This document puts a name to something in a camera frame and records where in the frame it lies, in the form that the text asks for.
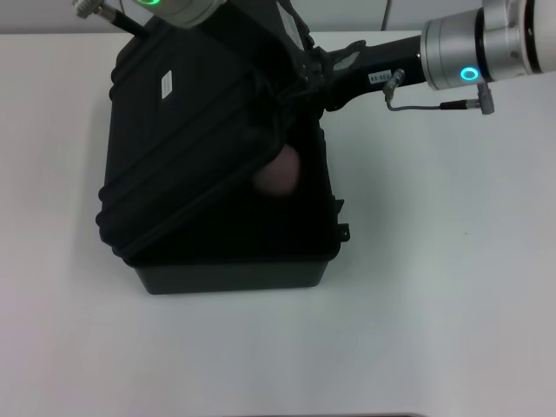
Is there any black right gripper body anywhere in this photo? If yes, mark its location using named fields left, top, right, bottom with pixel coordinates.
left=350, top=36, right=426, bottom=100

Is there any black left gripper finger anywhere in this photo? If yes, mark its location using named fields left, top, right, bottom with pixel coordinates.
left=306, top=44, right=326, bottom=70
left=297, top=68, right=328, bottom=95

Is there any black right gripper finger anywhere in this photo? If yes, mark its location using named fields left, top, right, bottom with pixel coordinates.
left=322, top=81, right=367, bottom=112
left=325, top=40, right=368, bottom=73

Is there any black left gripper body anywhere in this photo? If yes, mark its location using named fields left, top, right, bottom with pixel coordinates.
left=225, top=0, right=313, bottom=66

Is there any pink fuzzy peach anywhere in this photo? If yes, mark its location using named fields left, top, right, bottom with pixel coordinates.
left=251, top=145, right=301, bottom=197

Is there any black plastic carrying case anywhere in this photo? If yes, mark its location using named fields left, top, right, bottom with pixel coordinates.
left=94, top=15, right=351, bottom=295

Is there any right gripper cable with connector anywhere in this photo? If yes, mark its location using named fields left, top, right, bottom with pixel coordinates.
left=382, top=69, right=497, bottom=116

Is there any gripper cable with connector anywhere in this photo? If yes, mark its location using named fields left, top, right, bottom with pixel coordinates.
left=72, top=0, right=149, bottom=36
left=382, top=69, right=497, bottom=116

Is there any left gripper cable with connector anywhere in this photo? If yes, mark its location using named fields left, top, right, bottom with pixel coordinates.
left=72, top=0, right=149, bottom=36

